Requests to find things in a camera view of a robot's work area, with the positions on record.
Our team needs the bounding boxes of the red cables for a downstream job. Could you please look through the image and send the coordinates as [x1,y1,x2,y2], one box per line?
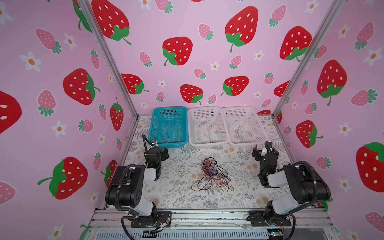
[190,158,235,193]

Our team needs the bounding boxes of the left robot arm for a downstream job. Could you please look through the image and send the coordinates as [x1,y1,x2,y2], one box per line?
[105,135,172,234]

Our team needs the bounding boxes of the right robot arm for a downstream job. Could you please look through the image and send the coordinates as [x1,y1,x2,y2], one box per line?
[246,142,331,227]

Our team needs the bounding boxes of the teal plastic basket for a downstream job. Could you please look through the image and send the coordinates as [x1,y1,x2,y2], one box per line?
[149,107,189,149]

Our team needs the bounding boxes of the right white plastic basket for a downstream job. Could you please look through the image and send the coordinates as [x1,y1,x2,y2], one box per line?
[221,107,269,148]

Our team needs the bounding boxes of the white plastic basket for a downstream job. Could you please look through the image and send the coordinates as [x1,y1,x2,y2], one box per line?
[187,107,229,148]
[221,107,269,148]

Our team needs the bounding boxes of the floral table cloth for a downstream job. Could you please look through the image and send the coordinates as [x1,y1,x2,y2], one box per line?
[118,115,296,210]

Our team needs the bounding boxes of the middle white plastic basket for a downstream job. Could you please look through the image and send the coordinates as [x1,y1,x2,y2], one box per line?
[187,107,229,148]

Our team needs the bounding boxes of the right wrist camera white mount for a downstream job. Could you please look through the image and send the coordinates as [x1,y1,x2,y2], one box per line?
[261,142,273,156]

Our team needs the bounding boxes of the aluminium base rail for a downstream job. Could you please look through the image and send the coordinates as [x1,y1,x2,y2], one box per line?
[82,208,341,240]

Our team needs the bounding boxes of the left corner aluminium post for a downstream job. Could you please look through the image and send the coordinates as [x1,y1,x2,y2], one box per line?
[78,0,139,119]

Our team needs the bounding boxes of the corner aluminium post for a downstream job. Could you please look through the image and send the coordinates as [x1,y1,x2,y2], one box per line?
[78,0,139,119]
[272,0,345,120]

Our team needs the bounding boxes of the right corner aluminium post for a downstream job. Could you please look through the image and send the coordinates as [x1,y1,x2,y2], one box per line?
[272,0,345,120]

